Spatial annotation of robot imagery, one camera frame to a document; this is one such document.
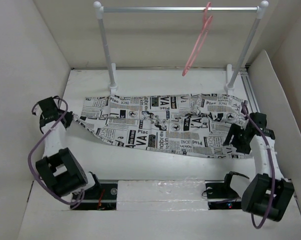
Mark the newspaper print trousers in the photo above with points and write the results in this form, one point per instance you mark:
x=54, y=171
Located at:
x=187, y=124

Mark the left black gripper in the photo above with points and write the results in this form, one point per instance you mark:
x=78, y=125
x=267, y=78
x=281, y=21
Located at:
x=69, y=118

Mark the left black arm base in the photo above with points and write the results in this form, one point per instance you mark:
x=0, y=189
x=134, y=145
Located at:
x=101, y=197

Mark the aluminium side rail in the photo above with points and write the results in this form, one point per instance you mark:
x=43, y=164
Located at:
x=251, y=98

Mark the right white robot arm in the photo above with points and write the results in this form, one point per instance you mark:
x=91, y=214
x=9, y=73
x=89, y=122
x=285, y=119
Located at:
x=268, y=193

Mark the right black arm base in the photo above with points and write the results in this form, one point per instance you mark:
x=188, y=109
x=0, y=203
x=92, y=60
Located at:
x=220, y=196

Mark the white foam block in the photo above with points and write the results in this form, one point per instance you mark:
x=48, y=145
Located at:
x=161, y=195

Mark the pink clothes hanger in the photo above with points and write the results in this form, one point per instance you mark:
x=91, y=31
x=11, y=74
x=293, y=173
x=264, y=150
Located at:
x=206, y=24

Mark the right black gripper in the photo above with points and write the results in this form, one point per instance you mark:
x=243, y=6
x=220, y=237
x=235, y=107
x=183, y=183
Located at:
x=235, y=129

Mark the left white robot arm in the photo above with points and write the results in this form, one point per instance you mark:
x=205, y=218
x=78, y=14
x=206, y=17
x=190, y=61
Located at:
x=58, y=169

